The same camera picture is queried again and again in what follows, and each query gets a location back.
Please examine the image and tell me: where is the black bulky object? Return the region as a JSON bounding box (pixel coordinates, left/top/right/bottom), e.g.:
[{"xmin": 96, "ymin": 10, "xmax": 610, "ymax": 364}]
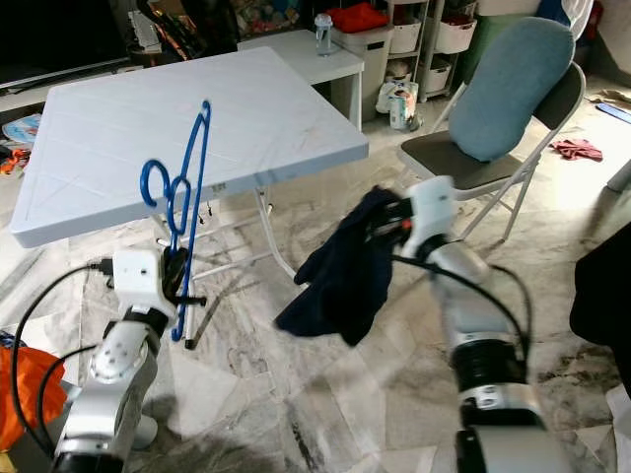
[{"xmin": 570, "ymin": 222, "xmax": 631, "ymax": 346}]

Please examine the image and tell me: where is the grey bin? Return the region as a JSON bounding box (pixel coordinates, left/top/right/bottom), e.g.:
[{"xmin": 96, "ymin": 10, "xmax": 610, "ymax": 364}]
[{"xmin": 335, "ymin": 28, "xmax": 390, "ymax": 119}]

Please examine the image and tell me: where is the red cloth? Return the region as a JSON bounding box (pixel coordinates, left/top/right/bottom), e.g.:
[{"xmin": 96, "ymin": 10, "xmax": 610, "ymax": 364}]
[{"xmin": 327, "ymin": 3, "xmax": 390, "ymax": 34}]

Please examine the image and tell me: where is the long black left arm cable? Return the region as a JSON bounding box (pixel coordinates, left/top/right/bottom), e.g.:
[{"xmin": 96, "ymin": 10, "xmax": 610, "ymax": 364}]
[{"xmin": 10, "ymin": 258, "xmax": 117, "ymax": 464}]

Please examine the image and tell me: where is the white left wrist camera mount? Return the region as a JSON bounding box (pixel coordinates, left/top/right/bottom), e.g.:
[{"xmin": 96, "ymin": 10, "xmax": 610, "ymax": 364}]
[{"xmin": 111, "ymin": 249, "xmax": 171, "ymax": 316}]

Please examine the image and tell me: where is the white green printed bag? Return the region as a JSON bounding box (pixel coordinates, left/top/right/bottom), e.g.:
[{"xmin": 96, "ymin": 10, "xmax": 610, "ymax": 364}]
[{"xmin": 377, "ymin": 79, "xmax": 420, "ymax": 132}]

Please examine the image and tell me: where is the grey folding chair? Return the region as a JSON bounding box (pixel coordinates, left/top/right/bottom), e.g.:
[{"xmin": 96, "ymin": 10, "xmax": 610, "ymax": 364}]
[{"xmin": 399, "ymin": 61, "xmax": 588, "ymax": 242}]

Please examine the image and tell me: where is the white folding table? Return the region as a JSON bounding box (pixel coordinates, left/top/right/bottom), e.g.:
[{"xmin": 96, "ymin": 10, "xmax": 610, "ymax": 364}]
[{"xmin": 10, "ymin": 46, "xmax": 371, "ymax": 297}]

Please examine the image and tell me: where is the black television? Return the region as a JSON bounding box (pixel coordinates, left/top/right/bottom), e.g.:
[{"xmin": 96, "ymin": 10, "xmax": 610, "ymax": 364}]
[{"xmin": 0, "ymin": 0, "xmax": 129, "ymax": 85}]

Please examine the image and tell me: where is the navy blue garment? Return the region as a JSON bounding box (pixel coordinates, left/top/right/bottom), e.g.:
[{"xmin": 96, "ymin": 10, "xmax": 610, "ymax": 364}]
[{"xmin": 274, "ymin": 185, "xmax": 405, "ymax": 346}]

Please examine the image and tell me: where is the white low table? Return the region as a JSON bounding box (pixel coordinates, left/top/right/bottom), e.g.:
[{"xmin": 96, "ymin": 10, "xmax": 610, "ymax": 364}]
[{"xmin": 237, "ymin": 30, "xmax": 366, "ymax": 129}]

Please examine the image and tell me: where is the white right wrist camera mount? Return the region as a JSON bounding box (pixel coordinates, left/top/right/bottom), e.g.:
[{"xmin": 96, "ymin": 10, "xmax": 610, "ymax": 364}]
[{"xmin": 404, "ymin": 177, "xmax": 456, "ymax": 259}]

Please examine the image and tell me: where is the pink cloth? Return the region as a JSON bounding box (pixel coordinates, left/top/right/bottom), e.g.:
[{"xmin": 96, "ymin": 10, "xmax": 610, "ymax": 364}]
[{"xmin": 550, "ymin": 138, "xmax": 604, "ymax": 164}]

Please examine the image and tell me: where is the blue plastic hanger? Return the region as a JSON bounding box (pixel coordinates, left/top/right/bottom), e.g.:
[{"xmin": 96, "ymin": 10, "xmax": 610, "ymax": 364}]
[{"xmin": 140, "ymin": 101, "xmax": 213, "ymax": 341}]

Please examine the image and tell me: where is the clear water bottle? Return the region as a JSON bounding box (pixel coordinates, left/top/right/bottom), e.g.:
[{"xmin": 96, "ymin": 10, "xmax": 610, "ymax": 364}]
[{"xmin": 315, "ymin": 12, "xmax": 334, "ymax": 55}]

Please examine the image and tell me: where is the green container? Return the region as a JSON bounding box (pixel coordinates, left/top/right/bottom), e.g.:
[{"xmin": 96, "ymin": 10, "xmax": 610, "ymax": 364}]
[{"xmin": 461, "ymin": 12, "xmax": 514, "ymax": 85}]

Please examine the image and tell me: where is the white shelf unit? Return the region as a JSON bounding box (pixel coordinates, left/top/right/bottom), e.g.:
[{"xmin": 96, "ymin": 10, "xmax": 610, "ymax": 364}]
[{"xmin": 385, "ymin": 0, "xmax": 479, "ymax": 100}]

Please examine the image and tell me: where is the orange shirt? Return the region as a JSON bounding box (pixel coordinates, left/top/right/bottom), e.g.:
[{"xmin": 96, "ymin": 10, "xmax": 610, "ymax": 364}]
[{"xmin": 0, "ymin": 340, "xmax": 70, "ymax": 449}]

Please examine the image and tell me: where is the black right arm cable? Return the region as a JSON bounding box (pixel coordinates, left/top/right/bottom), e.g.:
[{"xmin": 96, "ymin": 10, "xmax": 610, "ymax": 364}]
[{"xmin": 389, "ymin": 251, "xmax": 533, "ymax": 395}]

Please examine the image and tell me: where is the short black left arm cable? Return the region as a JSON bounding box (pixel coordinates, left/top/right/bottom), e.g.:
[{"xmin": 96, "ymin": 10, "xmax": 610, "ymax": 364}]
[{"xmin": 35, "ymin": 343, "xmax": 100, "ymax": 444}]

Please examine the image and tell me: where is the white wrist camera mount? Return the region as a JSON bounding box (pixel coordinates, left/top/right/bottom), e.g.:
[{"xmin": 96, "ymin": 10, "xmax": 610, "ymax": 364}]
[
  {"xmin": 111, "ymin": 249, "xmax": 171, "ymax": 316},
  {"xmin": 404, "ymin": 177, "xmax": 456, "ymax": 259}
]

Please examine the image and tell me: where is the blue grey cushion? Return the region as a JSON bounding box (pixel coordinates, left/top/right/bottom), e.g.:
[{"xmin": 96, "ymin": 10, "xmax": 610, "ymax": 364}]
[{"xmin": 449, "ymin": 17, "xmax": 578, "ymax": 164}]

